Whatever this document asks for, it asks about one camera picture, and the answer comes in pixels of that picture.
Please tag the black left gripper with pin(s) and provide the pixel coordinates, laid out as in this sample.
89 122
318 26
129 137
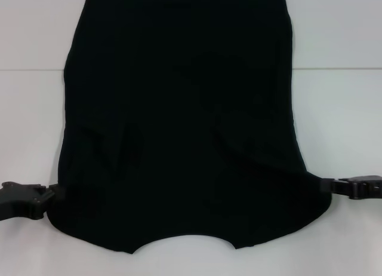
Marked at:
18 195

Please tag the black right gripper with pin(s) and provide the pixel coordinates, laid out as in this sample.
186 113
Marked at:
376 189

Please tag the black shirt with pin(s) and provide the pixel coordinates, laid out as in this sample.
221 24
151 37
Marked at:
179 108

